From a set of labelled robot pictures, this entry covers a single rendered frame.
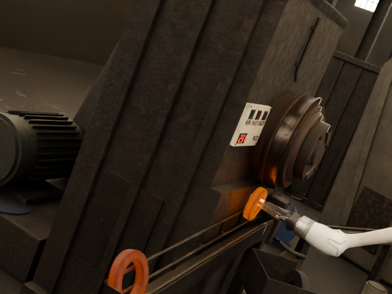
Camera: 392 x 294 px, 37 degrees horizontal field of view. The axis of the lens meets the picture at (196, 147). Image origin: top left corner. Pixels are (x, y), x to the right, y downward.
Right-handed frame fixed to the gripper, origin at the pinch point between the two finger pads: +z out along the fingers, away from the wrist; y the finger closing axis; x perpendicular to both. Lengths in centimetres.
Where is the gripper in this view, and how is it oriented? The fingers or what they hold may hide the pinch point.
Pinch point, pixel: (256, 200)
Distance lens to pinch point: 257.6
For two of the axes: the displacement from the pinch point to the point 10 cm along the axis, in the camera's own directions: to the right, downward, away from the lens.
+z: -8.1, -4.6, 3.7
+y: 4.2, -0.2, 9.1
